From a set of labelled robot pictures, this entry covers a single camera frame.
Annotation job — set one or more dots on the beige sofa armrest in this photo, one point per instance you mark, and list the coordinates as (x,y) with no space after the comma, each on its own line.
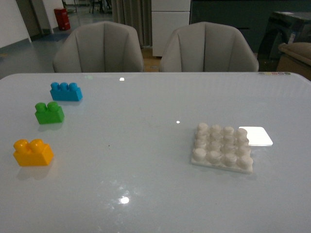
(295,58)

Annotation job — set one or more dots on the coloured dot sticker strip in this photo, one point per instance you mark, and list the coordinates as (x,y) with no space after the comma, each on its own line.
(274,73)

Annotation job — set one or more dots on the white studded base plate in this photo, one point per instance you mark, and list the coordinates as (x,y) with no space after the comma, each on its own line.
(222,148)

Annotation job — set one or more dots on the green two-stud toy block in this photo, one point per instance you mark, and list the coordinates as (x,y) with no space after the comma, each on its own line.
(50,113)

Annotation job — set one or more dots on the dark teal counter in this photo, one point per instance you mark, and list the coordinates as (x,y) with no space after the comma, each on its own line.
(249,16)

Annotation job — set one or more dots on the red bin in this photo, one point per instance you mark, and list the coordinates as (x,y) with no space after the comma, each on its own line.
(62,19)

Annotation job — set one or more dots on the left grey upholstered chair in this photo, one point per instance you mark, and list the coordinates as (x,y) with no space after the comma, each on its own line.
(100,47)

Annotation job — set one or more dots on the blue three-stud toy block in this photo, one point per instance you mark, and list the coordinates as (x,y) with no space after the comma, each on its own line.
(66,92)

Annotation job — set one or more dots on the yellow two-stud toy block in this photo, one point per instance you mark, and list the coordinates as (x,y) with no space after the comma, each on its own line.
(34,153)

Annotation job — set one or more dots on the grey upholstered chair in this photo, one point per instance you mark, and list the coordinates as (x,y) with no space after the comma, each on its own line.
(100,47)
(208,47)

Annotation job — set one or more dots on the grey curtain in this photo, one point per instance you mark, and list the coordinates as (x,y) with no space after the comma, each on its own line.
(137,14)

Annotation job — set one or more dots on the right grey upholstered chair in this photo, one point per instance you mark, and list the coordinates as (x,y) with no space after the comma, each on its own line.
(208,47)

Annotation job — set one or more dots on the dark appliance on right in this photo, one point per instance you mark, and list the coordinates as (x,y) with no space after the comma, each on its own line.
(284,27)

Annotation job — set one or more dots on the white cabinet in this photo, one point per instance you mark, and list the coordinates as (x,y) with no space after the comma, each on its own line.
(167,15)

